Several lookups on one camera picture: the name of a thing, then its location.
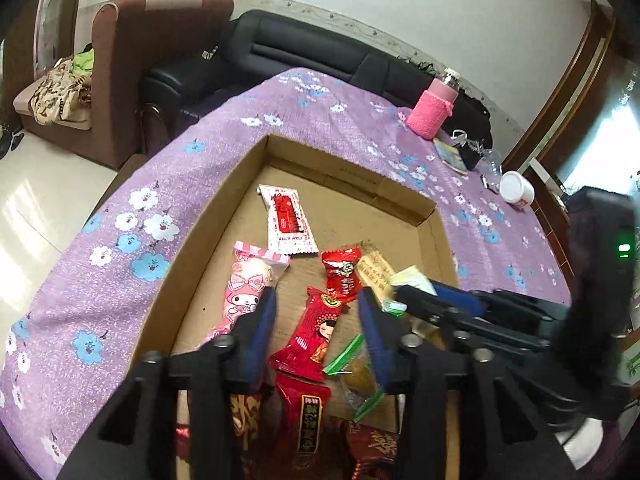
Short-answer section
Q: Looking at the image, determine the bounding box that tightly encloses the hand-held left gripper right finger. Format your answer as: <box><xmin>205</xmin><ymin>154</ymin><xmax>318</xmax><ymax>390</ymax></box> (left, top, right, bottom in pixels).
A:
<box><xmin>356</xmin><ymin>287</ymin><xmax>576</xmax><ymax>480</ymax></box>

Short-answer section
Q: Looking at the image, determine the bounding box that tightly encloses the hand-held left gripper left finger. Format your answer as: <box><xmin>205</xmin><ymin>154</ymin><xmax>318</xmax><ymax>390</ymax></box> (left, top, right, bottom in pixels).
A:
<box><xmin>57</xmin><ymin>286</ymin><xmax>278</xmax><ymax>480</ymax></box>

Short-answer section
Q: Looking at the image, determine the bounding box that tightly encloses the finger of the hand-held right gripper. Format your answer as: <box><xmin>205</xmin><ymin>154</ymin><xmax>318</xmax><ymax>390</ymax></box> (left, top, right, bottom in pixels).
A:
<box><xmin>394</xmin><ymin>285</ymin><xmax>550</xmax><ymax>362</ymax></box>
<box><xmin>431</xmin><ymin>281</ymin><xmax>572</xmax><ymax>332</ymax></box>

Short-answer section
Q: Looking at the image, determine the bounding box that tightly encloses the small white green sachet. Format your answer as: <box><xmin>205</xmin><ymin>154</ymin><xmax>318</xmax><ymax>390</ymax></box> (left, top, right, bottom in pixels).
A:
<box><xmin>390</xmin><ymin>265</ymin><xmax>438</xmax><ymax>296</ymax></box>

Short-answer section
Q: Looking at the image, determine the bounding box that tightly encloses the red doll-print snack packet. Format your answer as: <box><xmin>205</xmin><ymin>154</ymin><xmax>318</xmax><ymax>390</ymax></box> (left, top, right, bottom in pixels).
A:
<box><xmin>268</xmin><ymin>286</ymin><xmax>342</xmax><ymax>383</ymax></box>

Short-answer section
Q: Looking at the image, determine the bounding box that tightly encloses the yellow biscuit packet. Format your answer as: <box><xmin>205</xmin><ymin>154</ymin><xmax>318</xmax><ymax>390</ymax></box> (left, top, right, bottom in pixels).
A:
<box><xmin>355</xmin><ymin>242</ymin><xmax>396</xmax><ymax>306</ymax></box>

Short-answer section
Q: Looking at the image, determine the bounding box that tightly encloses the small red snack packet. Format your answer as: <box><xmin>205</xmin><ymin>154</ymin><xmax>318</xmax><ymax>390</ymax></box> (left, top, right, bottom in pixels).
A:
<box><xmin>320</xmin><ymin>245</ymin><xmax>363</xmax><ymax>303</ymax></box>

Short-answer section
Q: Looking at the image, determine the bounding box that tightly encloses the red black-label snack packet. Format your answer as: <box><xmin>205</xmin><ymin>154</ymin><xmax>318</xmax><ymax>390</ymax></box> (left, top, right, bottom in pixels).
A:
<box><xmin>274</xmin><ymin>374</ymin><xmax>333</xmax><ymax>471</ymax></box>

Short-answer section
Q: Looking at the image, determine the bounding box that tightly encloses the white red snack packet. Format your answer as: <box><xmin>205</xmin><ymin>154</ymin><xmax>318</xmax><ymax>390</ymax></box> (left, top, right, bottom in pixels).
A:
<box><xmin>256</xmin><ymin>185</ymin><xmax>320</xmax><ymax>257</ymax></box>

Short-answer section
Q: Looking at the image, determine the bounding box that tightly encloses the shallow cardboard box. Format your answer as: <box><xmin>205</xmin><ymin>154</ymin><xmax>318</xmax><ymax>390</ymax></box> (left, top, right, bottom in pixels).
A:
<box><xmin>150</xmin><ymin>135</ymin><xmax>461</xmax><ymax>480</ymax></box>

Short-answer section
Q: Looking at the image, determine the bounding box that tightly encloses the person's right hand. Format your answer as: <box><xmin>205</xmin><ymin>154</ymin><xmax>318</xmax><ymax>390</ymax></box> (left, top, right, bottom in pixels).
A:
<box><xmin>557</xmin><ymin>412</ymin><xmax>608</xmax><ymax>468</ymax></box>

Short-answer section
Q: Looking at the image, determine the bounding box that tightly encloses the green-ended clear candy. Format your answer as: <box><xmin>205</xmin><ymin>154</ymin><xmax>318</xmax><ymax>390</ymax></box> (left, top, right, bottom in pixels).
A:
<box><xmin>322</xmin><ymin>332</ymin><xmax>386</xmax><ymax>422</ymax></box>

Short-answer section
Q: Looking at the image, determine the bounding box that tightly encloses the pink cartoon snack packet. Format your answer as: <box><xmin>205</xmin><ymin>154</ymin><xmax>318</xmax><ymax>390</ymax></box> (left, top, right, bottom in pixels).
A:
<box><xmin>195</xmin><ymin>240</ymin><xmax>291</xmax><ymax>351</ymax></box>

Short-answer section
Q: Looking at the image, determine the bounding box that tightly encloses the wooden cabinet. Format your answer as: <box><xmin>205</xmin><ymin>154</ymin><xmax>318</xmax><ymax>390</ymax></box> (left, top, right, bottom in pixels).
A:
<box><xmin>502</xmin><ymin>0</ymin><xmax>640</xmax><ymax>281</ymax></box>

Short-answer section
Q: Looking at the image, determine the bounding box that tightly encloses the red gold snack packet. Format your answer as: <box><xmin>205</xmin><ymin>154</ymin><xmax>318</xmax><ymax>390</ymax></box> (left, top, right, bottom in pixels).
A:
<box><xmin>175</xmin><ymin>392</ymin><xmax>263</xmax><ymax>461</ymax></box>

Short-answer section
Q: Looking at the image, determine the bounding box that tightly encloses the green white box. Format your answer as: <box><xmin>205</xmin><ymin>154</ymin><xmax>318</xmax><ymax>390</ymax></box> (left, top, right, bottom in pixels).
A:
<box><xmin>617</xmin><ymin>332</ymin><xmax>640</xmax><ymax>386</ymax></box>

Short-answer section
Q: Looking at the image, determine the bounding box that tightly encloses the dark red gold-print packet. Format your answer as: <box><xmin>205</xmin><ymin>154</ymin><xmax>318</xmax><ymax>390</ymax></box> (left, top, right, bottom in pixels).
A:
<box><xmin>340</xmin><ymin>420</ymin><xmax>401</xmax><ymax>480</ymax></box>

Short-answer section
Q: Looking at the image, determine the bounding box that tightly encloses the etched glass panel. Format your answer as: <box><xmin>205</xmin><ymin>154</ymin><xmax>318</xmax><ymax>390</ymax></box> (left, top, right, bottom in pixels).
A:
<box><xmin>555</xmin><ymin>60</ymin><xmax>640</xmax><ymax>201</ymax></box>

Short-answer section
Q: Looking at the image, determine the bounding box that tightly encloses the booklet on table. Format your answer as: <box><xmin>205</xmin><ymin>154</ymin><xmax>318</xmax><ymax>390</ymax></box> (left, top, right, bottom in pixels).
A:
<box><xmin>432</xmin><ymin>137</ymin><xmax>470</xmax><ymax>176</ymax></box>

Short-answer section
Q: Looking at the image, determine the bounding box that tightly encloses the pink sleeved bottle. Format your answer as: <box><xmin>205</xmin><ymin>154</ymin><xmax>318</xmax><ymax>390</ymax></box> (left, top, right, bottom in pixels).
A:
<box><xmin>406</xmin><ymin>67</ymin><xmax>461</xmax><ymax>140</ymax></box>

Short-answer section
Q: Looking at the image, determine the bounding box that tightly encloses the black leather sofa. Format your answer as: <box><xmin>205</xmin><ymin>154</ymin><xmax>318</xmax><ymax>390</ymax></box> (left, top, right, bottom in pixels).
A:
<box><xmin>142</xmin><ymin>9</ymin><xmax>493</xmax><ymax>141</ymax></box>

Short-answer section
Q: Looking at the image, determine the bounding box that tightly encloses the dark shoe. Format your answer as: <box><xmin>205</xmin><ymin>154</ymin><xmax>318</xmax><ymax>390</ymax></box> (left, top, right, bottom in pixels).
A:
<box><xmin>0</xmin><ymin>127</ymin><xmax>23</xmax><ymax>161</ymax></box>

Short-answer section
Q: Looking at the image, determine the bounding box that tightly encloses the brown armchair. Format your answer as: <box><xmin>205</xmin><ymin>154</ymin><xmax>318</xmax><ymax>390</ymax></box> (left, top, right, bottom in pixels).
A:
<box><xmin>12</xmin><ymin>0</ymin><xmax>236</xmax><ymax>171</ymax></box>

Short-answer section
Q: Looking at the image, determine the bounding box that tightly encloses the pile of clothes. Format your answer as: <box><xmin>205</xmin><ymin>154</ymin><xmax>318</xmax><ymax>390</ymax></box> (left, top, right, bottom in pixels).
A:
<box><xmin>30</xmin><ymin>44</ymin><xmax>96</xmax><ymax>126</ymax></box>

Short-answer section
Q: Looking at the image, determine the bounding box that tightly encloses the black charger with cable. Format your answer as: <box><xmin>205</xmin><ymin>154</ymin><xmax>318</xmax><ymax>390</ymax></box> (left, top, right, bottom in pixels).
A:
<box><xmin>452</xmin><ymin>130</ymin><xmax>488</xmax><ymax>171</ymax></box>

